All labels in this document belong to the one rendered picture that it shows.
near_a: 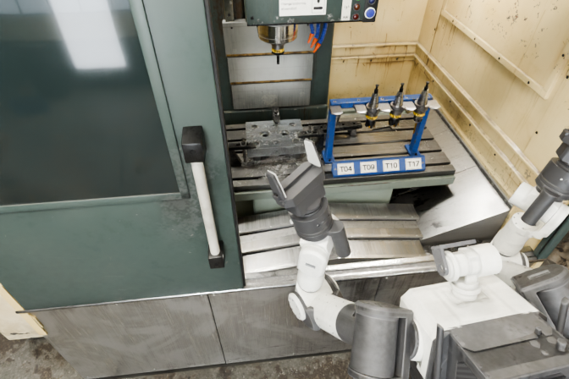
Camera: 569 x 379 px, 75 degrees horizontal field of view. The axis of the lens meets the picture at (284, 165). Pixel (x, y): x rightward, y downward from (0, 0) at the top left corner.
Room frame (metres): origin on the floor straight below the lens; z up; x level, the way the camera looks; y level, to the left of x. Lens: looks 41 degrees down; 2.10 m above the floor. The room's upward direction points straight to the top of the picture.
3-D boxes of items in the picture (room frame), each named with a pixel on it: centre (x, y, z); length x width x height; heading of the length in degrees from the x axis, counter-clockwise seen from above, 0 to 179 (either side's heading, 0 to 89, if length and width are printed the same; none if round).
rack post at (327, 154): (1.42, -0.22, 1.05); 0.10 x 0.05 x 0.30; 6
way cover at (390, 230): (1.08, -0.22, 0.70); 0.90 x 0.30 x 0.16; 96
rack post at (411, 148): (1.47, -0.66, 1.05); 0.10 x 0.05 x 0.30; 6
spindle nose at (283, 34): (1.45, 0.03, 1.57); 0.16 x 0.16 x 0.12
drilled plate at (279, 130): (1.51, 0.05, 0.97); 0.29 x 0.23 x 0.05; 96
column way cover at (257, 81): (1.90, 0.08, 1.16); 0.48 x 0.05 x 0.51; 96
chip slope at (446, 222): (1.52, -0.62, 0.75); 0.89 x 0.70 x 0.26; 6
